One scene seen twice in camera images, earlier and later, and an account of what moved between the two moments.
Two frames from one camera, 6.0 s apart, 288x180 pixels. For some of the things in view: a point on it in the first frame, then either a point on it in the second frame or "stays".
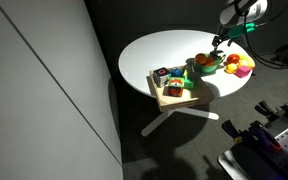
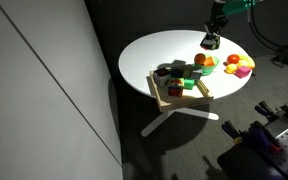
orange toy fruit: [200, 58] stays
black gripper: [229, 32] to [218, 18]
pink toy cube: [242, 72] stays
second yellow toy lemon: [243, 62] stays
